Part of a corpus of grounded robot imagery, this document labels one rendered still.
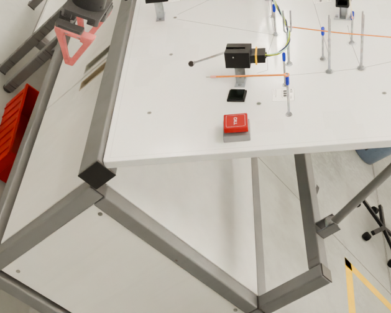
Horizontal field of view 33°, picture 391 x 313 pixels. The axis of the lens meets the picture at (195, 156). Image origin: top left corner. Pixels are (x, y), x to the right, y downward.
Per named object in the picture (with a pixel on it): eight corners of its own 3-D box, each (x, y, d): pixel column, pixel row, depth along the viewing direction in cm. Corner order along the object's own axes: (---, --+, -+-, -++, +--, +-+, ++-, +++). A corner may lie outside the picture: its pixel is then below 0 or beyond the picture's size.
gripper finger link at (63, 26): (94, 58, 120) (106, 12, 114) (84, 77, 114) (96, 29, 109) (58, 46, 119) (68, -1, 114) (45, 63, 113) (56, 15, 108)
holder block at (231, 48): (228, 58, 153) (227, 43, 150) (252, 58, 152) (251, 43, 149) (225, 68, 150) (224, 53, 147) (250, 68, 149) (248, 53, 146)
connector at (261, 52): (245, 56, 151) (244, 48, 150) (266, 55, 150) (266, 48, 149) (244, 63, 149) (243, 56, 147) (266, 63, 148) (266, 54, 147)
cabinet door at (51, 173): (-1, 243, 162) (91, 174, 146) (44, 110, 203) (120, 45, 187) (5, 247, 163) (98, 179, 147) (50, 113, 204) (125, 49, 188)
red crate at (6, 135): (-16, 172, 235) (8, 151, 229) (5, 102, 263) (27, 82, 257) (50, 211, 250) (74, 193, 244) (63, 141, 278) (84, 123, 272)
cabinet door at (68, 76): (45, 108, 204) (120, 44, 188) (75, 21, 245) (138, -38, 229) (50, 112, 205) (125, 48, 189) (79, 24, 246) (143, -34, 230)
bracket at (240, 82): (237, 76, 156) (235, 58, 153) (247, 76, 155) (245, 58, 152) (234, 87, 153) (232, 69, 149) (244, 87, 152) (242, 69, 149)
